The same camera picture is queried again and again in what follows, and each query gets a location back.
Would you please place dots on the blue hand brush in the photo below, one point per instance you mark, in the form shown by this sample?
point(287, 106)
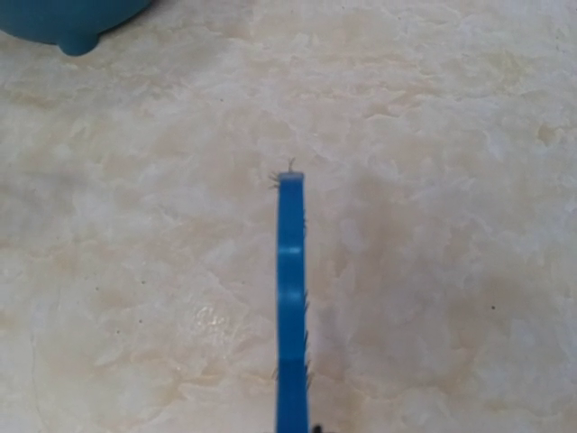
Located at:
point(292, 407)

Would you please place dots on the teal plastic waste bin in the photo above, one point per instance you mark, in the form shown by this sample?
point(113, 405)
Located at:
point(74, 26)

